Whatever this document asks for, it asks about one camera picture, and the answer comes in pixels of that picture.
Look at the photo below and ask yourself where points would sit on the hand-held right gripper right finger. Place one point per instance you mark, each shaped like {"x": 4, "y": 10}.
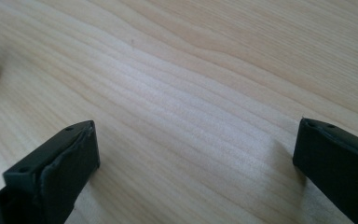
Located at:
{"x": 338, "y": 165}

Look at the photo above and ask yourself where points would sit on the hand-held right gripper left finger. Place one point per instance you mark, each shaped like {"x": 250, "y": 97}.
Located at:
{"x": 59, "y": 171}

